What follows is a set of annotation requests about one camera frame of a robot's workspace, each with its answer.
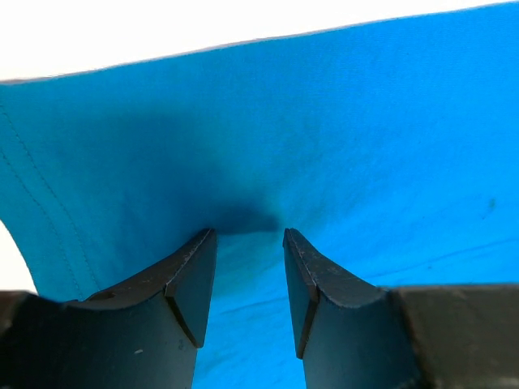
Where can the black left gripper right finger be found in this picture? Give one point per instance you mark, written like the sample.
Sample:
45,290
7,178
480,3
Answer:
351,334

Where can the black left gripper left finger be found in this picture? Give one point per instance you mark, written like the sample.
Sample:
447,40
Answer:
144,332

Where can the blue t shirt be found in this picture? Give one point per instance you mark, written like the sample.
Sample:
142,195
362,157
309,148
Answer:
392,147

